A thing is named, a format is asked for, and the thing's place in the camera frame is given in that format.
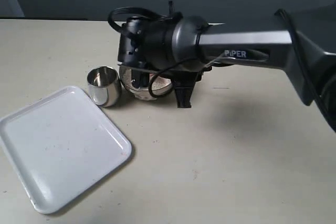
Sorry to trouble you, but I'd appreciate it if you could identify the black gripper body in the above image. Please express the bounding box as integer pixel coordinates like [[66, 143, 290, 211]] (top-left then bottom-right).
[[148, 62, 212, 90]]

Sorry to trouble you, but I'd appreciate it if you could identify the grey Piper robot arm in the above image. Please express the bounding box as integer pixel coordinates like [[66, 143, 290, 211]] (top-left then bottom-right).
[[108, 4, 335, 129]]

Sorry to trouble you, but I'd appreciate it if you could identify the steel bowl of rice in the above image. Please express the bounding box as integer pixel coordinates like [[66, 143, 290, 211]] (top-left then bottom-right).
[[127, 73, 171, 101]]

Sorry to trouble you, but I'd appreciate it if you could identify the small steel cup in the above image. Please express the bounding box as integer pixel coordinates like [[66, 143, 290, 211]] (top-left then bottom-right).
[[87, 66, 122, 108]]

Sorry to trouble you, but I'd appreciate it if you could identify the white rectangular plastic tray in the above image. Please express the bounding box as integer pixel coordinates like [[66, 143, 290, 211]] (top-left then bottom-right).
[[1, 86, 132, 214]]

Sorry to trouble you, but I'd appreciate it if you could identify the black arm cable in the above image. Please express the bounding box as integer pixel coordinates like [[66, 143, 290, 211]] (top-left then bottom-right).
[[107, 0, 336, 130]]

